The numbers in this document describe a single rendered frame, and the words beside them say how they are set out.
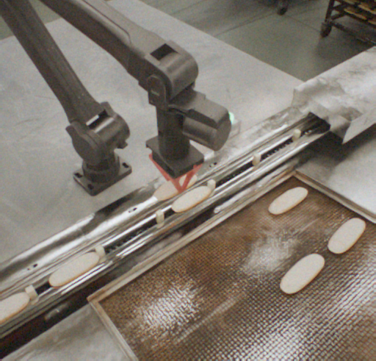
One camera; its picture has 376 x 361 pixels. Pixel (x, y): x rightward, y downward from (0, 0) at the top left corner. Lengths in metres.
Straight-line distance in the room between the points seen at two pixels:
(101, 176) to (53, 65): 0.26
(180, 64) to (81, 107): 0.29
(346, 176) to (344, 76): 0.30
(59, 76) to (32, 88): 0.49
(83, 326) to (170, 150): 0.32
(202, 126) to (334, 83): 0.60
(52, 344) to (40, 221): 0.32
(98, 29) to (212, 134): 0.24
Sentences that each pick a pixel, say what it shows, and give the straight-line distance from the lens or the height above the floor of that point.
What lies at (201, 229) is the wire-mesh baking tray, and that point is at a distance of 0.78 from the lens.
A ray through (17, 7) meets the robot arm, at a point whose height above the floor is 1.20.
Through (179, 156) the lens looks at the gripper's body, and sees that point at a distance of 0.71.
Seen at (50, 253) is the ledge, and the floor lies 0.86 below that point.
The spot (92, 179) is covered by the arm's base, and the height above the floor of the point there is 0.85.
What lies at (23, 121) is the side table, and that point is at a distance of 1.21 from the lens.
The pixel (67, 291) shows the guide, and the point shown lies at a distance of 0.78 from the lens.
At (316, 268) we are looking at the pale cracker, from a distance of 0.72.
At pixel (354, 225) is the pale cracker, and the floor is 0.93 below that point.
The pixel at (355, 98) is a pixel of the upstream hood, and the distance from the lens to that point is 1.12.
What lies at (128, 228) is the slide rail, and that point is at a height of 0.85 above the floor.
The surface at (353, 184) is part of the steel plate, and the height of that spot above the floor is 0.82.
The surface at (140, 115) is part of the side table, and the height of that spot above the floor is 0.82.
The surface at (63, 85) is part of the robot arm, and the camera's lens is 0.84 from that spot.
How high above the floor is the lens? 1.53
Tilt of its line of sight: 46 degrees down
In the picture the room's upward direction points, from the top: straight up
